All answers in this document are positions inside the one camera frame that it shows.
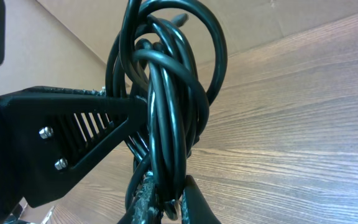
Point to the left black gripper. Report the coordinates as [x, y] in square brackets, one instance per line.
[49, 140]

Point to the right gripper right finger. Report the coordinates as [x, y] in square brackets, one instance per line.
[194, 207]

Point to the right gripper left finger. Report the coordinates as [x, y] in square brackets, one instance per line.
[144, 208]

